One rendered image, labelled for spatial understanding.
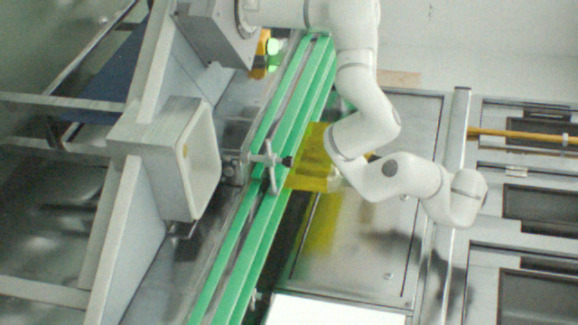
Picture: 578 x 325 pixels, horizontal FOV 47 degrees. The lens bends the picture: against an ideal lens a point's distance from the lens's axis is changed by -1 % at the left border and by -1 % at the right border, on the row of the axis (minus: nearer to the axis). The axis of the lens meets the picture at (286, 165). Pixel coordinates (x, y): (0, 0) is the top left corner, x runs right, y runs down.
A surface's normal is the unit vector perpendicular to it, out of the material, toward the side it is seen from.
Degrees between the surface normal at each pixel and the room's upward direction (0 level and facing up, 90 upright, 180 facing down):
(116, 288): 0
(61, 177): 90
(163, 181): 90
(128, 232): 0
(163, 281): 90
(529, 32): 90
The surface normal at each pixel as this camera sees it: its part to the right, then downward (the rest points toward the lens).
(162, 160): -0.26, 0.65
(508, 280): -0.08, -0.76
